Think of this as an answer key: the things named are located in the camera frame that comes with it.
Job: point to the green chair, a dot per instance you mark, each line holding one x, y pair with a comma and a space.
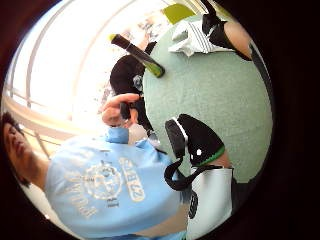
176, 12

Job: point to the the person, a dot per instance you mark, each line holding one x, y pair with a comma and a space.
100, 183

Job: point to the white crumpled cloth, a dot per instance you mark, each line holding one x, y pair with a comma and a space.
195, 37

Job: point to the white window frame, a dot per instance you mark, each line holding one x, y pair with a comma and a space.
33, 63

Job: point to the black bag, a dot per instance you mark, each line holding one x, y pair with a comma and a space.
126, 76

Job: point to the black and green stick tool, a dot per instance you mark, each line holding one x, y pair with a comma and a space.
140, 54

